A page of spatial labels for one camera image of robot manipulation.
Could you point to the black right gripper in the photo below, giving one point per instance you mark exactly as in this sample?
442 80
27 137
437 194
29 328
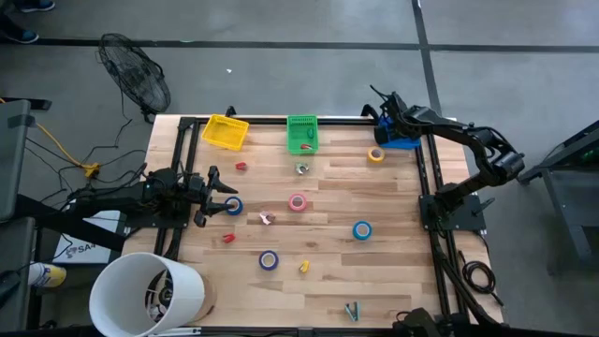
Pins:
404 121

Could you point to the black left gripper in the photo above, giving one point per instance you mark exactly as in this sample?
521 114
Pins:
202 196

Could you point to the dark blue tape roll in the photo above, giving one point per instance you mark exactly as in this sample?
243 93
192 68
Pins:
239 206

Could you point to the yellow tape roll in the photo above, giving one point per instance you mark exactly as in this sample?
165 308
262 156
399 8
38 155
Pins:
369 155

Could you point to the pink staple remover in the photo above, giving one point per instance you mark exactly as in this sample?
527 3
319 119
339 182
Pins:
267 217

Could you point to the yellow plastic basket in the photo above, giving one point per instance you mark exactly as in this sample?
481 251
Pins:
224 133

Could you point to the pink tape roll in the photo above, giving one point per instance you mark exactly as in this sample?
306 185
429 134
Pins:
291 202

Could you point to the purple tape roll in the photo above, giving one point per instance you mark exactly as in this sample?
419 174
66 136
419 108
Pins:
261 260

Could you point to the grey staple remover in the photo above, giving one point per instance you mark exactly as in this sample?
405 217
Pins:
301 167

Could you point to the light blue tape roll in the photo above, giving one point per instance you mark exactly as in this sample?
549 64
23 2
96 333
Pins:
355 230

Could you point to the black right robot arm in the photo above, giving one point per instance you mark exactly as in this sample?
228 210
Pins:
468 136

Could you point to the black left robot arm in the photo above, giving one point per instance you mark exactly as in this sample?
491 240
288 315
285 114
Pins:
117 196

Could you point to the yellow mini stapler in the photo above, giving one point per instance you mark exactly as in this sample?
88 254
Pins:
304 267

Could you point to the blue plastic basket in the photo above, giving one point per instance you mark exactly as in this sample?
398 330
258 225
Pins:
407 142

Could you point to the green plastic basket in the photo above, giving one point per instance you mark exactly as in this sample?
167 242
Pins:
297 140

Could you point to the brown lamp base disc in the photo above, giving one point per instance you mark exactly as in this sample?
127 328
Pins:
210 299

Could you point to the white labelled box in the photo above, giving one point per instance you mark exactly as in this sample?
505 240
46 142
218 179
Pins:
84 255

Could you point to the black floor fan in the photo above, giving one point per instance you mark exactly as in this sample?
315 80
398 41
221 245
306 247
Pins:
135 75

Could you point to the black diagonal beam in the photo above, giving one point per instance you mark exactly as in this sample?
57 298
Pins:
70 224

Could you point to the yellow and white bottle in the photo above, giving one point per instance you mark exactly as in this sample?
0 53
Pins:
47 275

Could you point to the black side table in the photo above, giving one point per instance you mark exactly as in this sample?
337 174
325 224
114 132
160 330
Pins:
561 206

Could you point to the grey cabinet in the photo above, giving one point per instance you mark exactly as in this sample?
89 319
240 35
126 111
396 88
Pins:
14 159
14 253

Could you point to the person's shoe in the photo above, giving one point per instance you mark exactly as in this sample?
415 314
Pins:
21 35
37 5

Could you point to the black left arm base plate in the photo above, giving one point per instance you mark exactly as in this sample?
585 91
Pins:
140 220

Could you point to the black aluminium table frame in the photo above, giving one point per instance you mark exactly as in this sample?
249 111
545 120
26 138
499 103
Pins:
267 121

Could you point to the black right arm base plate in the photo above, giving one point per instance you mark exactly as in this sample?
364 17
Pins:
468 217

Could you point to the silver bracket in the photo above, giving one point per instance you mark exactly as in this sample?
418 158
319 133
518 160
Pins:
175 331

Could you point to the small grey camera mount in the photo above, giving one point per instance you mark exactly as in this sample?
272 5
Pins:
305 332

